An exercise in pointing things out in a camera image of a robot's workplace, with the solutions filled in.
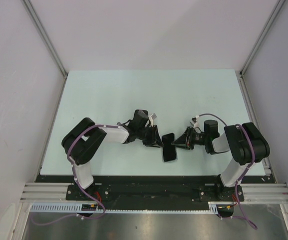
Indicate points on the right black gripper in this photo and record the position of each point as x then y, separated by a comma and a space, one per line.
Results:
185, 140

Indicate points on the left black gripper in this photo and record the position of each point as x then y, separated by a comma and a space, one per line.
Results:
154, 137

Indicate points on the black smartphone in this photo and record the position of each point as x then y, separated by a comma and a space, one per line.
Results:
169, 148

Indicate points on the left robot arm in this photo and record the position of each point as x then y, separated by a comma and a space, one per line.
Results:
83, 141

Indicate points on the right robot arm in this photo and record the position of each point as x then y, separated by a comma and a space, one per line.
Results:
245, 142

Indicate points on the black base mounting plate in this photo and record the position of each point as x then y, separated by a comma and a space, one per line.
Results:
151, 192

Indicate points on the white slotted cable duct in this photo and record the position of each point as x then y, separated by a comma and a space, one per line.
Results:
87, 208

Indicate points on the right aluminium side rail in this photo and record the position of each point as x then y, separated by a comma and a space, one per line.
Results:
252, 117

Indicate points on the front aluminium frame rail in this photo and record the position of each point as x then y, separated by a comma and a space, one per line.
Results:
265, 193

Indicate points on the right aluminium frame post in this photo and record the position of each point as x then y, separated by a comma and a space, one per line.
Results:
263, 34

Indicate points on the aluminium frame post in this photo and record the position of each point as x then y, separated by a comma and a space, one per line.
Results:
32, 13
263, 34

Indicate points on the left aluminium frame post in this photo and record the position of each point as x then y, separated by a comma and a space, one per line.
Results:
32, 13

